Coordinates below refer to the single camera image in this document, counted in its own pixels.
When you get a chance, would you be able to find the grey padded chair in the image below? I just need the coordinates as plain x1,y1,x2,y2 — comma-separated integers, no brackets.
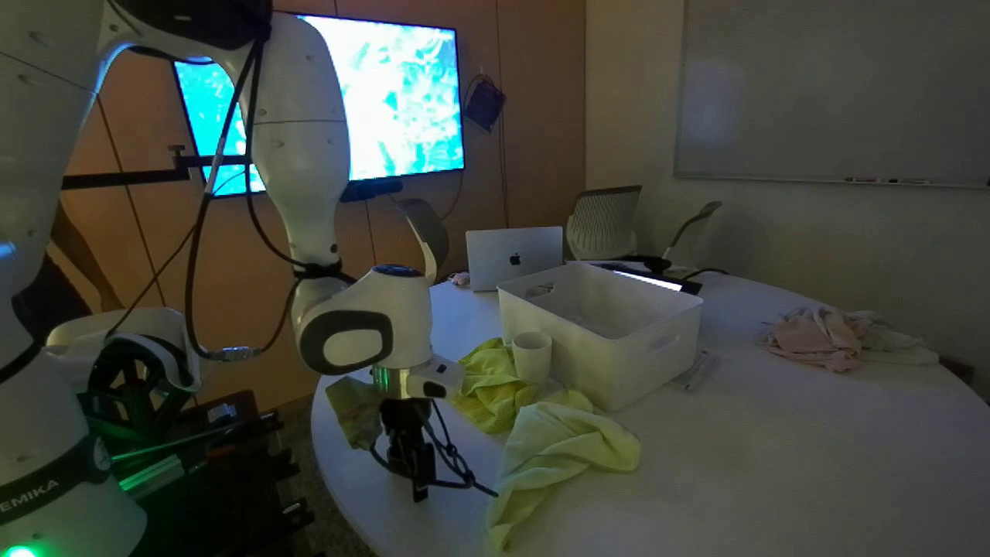
399,195,451,285

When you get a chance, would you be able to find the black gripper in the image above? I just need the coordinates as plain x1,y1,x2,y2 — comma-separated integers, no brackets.
379,394,437,503

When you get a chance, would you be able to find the white headset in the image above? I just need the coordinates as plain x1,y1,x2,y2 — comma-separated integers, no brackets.
44,302,209,416

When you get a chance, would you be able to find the wall whiteboard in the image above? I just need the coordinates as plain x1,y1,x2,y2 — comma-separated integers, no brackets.
675,0,990,193

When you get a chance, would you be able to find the light green towel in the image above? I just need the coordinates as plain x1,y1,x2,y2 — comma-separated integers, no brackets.
487,400,645,557

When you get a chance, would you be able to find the white plastic basket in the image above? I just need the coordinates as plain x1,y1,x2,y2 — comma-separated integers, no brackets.
496,260,709,414

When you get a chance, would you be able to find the wall television screen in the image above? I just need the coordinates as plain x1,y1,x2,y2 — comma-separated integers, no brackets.
169,8,471,202

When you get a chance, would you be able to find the tablet with lit screen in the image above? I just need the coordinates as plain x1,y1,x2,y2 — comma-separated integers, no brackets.
597,256,707,296

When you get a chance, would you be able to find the white crumpled cloth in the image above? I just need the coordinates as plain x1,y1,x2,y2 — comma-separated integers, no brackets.
851,305,945,372

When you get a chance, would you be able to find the black wall box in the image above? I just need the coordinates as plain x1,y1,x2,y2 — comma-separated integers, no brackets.
468,75,512,132

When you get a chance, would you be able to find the black camera boom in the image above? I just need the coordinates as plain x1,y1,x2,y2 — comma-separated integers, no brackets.
60,149,265,195

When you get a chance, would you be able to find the pink crumpled cloth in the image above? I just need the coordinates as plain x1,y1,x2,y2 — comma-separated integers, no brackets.
766,302,872,374

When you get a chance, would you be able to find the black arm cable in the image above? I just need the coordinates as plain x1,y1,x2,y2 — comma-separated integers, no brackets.
181,39,303,366

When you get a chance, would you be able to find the grey mesh office chair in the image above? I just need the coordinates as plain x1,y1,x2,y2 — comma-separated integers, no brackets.
659,198,729,273
565,182,648,262

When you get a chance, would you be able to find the black robot cart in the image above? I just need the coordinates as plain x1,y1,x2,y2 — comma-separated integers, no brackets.
80,386,316,557

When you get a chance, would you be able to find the bright yellow towel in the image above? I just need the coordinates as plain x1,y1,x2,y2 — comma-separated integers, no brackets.
449,336,597,437

